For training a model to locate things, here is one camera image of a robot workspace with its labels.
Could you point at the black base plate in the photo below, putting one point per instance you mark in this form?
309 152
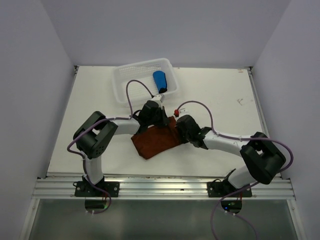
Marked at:
85 190
220 188

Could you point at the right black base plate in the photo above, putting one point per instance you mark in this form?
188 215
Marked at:
220 188

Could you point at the aluminium rail frame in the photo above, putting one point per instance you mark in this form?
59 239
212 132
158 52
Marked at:
160 207

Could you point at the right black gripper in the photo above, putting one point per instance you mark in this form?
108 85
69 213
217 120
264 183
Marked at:
182 139

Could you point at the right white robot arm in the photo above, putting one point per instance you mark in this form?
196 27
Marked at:
262 159

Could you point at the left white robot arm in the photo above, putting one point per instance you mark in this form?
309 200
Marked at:
93 137

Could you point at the white plastic basket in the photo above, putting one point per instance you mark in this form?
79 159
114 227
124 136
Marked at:
136 79

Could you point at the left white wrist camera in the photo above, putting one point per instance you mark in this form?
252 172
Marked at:
158 98

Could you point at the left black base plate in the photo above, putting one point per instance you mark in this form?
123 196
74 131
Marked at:
85 190

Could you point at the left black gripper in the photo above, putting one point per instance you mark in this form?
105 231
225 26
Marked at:
164 120

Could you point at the blue and grey towel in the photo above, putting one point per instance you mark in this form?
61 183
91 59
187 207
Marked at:
160 80

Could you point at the brown towel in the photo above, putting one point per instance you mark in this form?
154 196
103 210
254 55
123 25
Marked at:
156 140

